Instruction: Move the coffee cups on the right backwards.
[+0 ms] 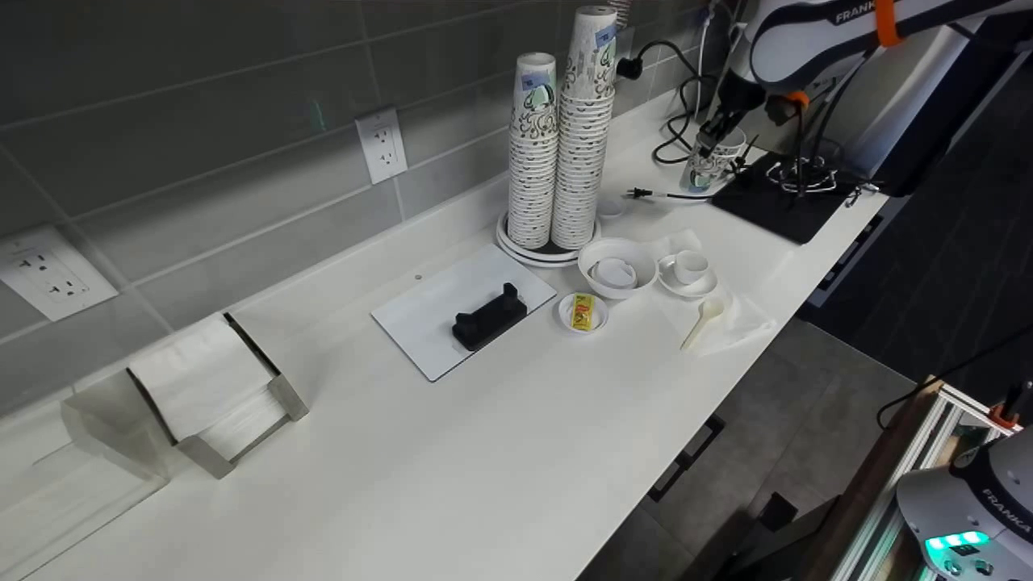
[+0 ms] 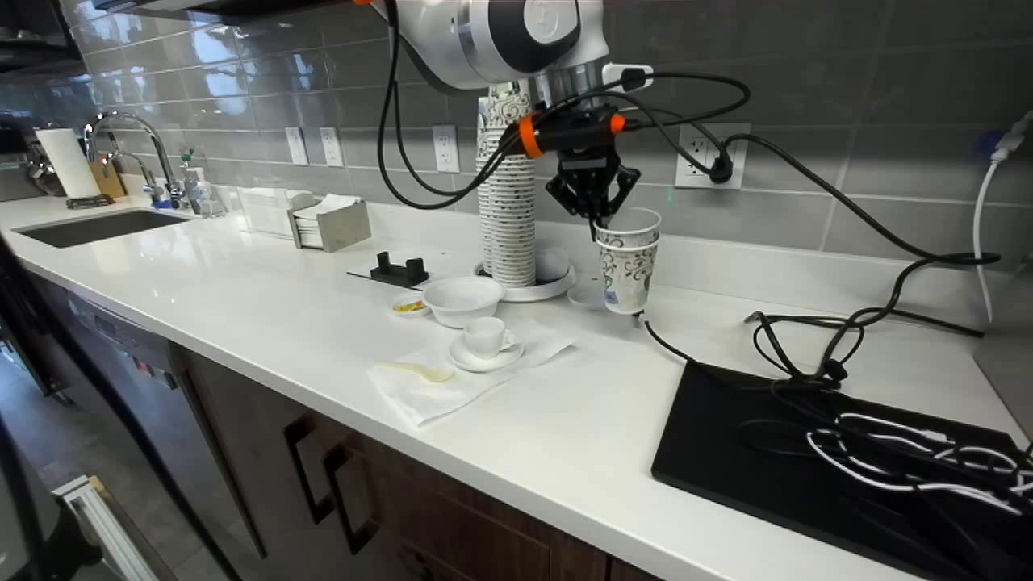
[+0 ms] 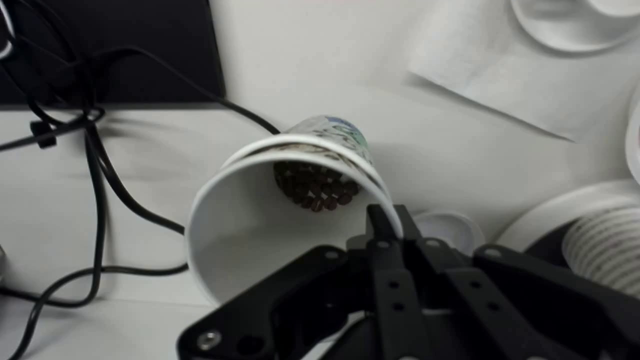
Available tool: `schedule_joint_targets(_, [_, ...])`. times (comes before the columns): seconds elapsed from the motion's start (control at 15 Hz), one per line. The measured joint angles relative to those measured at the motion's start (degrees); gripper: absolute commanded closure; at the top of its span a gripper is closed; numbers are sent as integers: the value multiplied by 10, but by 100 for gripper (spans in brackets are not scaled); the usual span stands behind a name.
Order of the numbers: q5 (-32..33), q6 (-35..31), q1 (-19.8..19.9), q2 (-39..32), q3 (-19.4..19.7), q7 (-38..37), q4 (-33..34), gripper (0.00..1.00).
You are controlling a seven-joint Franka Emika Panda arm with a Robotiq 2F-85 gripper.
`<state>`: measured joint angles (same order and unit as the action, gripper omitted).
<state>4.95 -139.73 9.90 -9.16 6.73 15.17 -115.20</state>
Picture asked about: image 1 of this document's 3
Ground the white flat tray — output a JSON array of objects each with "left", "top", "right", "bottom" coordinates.
[{"left": 369, "top": 245, "right": 562, "bottom": 386}]

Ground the white saucer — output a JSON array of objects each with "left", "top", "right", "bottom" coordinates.
[{"left": 654, "top": 254, "right": 719, "bottom": 305}]

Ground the tall paper cup stack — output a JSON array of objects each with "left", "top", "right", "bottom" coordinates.
[{"left": 550, "top": 2, "right": 624, "bottom": 254}]

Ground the black clip object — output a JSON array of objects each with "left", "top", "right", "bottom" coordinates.
[{"left": 449, "top": 281, "right": 531, "bottom": 355}]

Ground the black cabinet handle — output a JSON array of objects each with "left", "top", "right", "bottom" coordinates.
[{"left": 647, "top": 412, "right": 726, "bottom": 506}]

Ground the aluminium frame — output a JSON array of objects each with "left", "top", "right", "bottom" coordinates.
[{"left": 831, "top": 376, "right": 1025, "bottom": 581}]

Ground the white plastic spoon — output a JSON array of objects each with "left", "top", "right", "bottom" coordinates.
[{"left": 677, "top": 297, "right": 726, "bottom": 355}]

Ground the small white cup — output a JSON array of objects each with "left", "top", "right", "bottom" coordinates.
[{"left": 661, "top": 245, "right": 713, "bottom": 288}]

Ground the black floor cable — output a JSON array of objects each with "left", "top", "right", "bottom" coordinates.
[{"left": 873, "top": 319, "right": 1033, "bottom": 437}]

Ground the white round plate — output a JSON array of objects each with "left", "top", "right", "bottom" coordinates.
[{"left": 490, "top": 210, "right": 608, "bottom": 275}]

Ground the white coiled cable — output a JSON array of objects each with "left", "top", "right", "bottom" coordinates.
[{"left": 765, "top": 135, "right": 856, "bottom": 201}]

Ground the clear acrylic holder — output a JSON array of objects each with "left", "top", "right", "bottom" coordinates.
[{"left": 0, "top": 367, "right": 176, "bottom": 581}]

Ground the white paper napkin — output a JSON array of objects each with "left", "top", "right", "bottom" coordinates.
[{"left": 654, "top": 224, "right": 781, "bottom": 361}]

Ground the black power cable with plug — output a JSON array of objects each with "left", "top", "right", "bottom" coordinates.
[{"left": 612, "top": 37, "right": 706, "bottom": 168}]

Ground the white bowl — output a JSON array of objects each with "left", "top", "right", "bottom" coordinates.
[{"left": 575, "top": 236, "right": 661, "bottom": 305}]

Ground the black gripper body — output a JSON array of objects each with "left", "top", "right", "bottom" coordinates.
[{"left": 699, "top": 75, "right": 771, "bottom": 142}]

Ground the short paper cup stack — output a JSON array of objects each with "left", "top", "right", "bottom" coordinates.
[{"left": 505, "top": 50, "right": 562, "bottom": 251}]

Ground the steel napkin dispenser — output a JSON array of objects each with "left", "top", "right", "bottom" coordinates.
[{"left": 124, "top": 310, "right": 312, "bottom": 483}]

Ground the small dish with yellow food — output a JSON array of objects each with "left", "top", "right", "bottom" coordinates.
[{"left": 551, "top": 288, "right": 612, "bottom": 340}]

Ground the white wall outlet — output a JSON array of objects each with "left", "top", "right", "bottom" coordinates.
[
  {"left": 352, "top": 103, "right": 412, "bottom": 187},
  {"left": 0, "top": 224, "right": 118, "bottom": 327}
]

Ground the black mat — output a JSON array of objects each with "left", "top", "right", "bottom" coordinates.
[{"left": 706, "top": 145, "right": 894, "bottom": 248}]

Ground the grey robot base green light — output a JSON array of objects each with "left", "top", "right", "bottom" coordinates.
[{"left": 891, "top": 425, "right": 1033, "bottom": 581}]

